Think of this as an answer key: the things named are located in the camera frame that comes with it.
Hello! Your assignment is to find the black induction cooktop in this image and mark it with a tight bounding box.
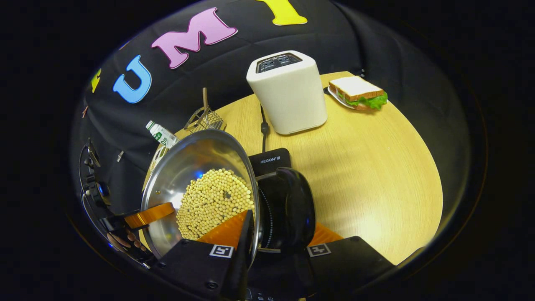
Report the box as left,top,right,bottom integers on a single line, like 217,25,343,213
247,147,318,301

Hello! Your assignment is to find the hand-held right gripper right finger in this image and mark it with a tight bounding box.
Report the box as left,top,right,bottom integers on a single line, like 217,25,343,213
293,222,395,299

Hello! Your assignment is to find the wire mesh basket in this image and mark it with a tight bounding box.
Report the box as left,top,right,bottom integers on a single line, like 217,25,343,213
184,105,227,134

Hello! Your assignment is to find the white toaster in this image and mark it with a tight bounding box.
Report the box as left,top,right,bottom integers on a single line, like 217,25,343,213
246,50,328,135

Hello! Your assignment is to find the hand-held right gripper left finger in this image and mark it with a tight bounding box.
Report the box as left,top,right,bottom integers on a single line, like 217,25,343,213
153,209,255,301

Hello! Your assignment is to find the toaster power cable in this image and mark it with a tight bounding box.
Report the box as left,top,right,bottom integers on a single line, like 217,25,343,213
259,105,270,153

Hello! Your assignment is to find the sandwich with lettuce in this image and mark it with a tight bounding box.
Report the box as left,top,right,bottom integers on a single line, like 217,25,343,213
329,76,388,111

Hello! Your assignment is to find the small white plate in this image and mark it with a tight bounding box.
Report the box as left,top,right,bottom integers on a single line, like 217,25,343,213
327,86,389,111

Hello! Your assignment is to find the white drink bottle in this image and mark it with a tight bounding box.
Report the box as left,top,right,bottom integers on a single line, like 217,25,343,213
145,120,180,149

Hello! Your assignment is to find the steel pot with black handles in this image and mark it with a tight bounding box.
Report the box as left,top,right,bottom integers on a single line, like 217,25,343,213
140,129,317,268

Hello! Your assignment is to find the pile of yellow soybeans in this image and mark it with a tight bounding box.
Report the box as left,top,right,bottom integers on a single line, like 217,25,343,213
176,168,255,241

